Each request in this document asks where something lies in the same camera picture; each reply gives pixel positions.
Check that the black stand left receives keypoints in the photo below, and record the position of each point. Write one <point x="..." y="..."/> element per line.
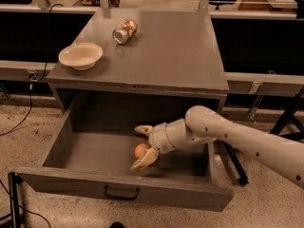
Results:
<point x="12" y="211"/>

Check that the orange fruit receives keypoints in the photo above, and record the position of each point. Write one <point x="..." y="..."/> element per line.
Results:
<point x="140" y="148"/>

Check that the crushed metal can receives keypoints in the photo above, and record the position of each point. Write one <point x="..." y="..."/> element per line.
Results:
<point x="125" y="31"/>

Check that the grey counter rail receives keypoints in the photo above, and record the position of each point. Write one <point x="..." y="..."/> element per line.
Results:
<point x="261" y="51"/>

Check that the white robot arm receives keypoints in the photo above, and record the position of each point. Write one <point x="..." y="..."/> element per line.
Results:
<point x="203" y="125"/>

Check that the black drawer handle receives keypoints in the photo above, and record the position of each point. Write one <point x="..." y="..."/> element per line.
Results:
<point x="120" y="193"/>

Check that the black stand legs right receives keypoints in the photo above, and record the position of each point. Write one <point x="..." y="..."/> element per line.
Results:
<point x="280" y="150"/>

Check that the grey cabinet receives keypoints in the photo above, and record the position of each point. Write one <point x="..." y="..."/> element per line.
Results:
<point x="173" y="53"/>

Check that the open grey top drawer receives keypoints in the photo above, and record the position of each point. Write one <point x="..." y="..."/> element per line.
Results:
<point x="94" y="147"/>

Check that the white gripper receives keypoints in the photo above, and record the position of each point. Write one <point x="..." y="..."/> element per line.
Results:
<point x="159" y="138"/>

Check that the white bowl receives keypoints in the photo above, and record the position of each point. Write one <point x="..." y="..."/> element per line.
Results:
<point x="82" y="56"/>

